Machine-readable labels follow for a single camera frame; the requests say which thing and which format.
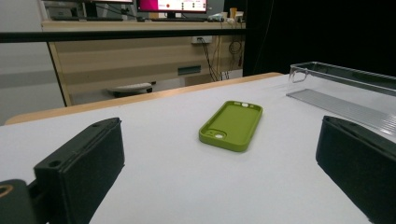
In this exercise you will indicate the black horizontal frame bar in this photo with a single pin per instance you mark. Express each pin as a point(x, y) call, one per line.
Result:
point(93, 35)

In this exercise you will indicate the white table mat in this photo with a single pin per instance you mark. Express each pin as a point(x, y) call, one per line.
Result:
point(186, 186)

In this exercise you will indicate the paper cup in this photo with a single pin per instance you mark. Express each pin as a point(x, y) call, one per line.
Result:
point(233, 12)

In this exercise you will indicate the clear plastic bin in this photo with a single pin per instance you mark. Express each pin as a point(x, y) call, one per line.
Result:
point(342, 107)

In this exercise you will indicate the green phone case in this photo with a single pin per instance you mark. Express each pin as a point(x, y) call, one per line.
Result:
point(233, 124)

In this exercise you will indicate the computer monitor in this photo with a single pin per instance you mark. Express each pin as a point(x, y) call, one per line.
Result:
point(174, 4)

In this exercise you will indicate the white partition panel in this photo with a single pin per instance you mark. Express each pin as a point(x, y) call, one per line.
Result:
point(21, 71)

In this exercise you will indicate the light wooden desk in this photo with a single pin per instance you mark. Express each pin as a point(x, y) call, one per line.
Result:
point(124, 59)

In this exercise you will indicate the white power socket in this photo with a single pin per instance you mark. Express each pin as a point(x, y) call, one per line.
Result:
point(202, 39)

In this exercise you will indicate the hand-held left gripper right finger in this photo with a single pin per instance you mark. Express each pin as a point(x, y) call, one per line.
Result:
point(361, 165)

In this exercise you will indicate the black keyboard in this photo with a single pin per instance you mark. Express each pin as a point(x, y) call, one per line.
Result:
point(179, 19)

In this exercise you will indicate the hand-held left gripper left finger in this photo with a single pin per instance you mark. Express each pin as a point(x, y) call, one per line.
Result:
point(81, 168)

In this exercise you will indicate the black curtain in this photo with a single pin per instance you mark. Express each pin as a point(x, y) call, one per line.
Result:
point(327, 31)

